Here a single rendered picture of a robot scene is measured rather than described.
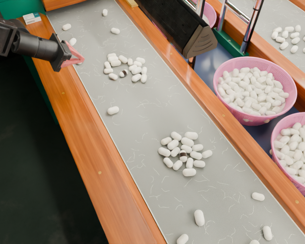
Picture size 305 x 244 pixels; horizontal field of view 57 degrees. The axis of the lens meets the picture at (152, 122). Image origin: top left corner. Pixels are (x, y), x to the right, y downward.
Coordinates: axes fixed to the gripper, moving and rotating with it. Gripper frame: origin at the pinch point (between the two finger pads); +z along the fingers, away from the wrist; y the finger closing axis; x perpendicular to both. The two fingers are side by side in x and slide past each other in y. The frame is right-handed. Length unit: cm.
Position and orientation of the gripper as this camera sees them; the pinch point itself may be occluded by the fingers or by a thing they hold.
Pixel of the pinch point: (81, 59)
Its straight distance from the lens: 90.4
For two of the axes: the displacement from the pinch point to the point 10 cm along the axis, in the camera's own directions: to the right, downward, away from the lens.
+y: -4.8, -7.2, 5.0
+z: 6.7, 0.7, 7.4
